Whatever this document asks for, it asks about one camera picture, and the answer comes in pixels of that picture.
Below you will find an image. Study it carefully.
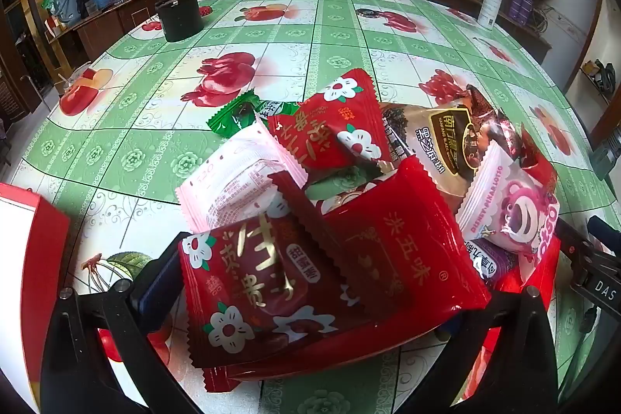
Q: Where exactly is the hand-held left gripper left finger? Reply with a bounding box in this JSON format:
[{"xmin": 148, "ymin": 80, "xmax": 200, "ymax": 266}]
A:
[{"xmin": 40, "ymin": 230, "xmax": 188, "ymax": 414}]

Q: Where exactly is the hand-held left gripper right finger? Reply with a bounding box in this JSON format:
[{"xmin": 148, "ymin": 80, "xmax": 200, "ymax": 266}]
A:
[{"xmin": 451, "ymin": 285, "xmax": 576, "ymax": 414}]

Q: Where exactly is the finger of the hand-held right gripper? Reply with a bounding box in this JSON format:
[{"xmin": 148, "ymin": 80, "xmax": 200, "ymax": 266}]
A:
[{"xmin": 555, "ymin": 216, "xmax": 601, "ymax": 267}]

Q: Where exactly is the red floral snack packet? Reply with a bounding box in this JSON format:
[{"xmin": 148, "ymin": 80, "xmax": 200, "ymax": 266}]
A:
[
  {"xmin": 268, "ymin": 69, "xmax": 395, "ymax": 182},
  {"xmin": 179, "ymin": 213, "xmax": 375, "ymax": 393}
]

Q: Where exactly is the plain red snack packet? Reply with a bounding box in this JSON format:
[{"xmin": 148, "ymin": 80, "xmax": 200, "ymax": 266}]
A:
[{"xmin": 268, "ymin": 154, "xmax": 492, "ymax": 330}]

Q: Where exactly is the dark maroon snack packet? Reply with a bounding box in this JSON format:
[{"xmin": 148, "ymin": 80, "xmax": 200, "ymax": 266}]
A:
[{"xmin": 466, "ymin": 83, "xmax": 539, "ymax": 172}]

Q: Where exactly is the brown gold snack packet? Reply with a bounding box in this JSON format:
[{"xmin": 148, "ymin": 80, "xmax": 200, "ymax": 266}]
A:
[{"xmin": 380, "ymin": 101, "xmax": 491, "ymax": 214}]

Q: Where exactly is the pink bear snack packet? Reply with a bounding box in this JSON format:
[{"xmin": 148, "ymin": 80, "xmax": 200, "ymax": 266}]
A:
[{"xmin": 455, "ymin": 140, "xmax": 561, "ymax": 258}]

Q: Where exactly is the purple snack packet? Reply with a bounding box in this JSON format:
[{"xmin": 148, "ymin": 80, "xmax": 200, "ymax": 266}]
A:
[{"xmin": 467, "ymin": 237, "xmax": 523, "ymax": 287}]

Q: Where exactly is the pale pink snack packet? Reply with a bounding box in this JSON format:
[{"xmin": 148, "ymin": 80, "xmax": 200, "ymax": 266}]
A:
[{"xmin": 175, "ymin": 123, "xmax": 309, "ymax": 234}]

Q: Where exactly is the red cardboard box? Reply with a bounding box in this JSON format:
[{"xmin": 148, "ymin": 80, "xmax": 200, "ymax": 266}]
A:
[{"xmin": 0, "ymin": 182, "xmax": 72, "ymax": 414}]

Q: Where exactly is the green snack packet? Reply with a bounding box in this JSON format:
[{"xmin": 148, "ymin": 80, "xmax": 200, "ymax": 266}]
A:
[{"xmin": 208, "ymin": 90, "xmax": 302, "ymax": 139}]

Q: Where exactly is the wooden sideboard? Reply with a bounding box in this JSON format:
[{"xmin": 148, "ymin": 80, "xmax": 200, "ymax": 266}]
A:
[{"xmin": 43, "ymin": 0, "xmax": 163, "ymax": 63}]

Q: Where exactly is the black plastic pot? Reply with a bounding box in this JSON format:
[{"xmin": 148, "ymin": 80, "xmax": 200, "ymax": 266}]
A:
[{"xmin": 154, "ymin": 0, "xmax": 203, "ymax": 43}]

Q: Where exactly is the green fruit-print tablecloth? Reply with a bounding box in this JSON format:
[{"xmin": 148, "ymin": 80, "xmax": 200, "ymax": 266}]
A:
[{"xmin": 10, "ymin": 0, "xmax": 602, "ymax": 414}]

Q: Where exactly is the grey kettle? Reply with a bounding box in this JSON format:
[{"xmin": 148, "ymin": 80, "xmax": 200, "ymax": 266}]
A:
[{"xmin": 52, "ymin": 0, "xmax": 79, "ymax": 26}]

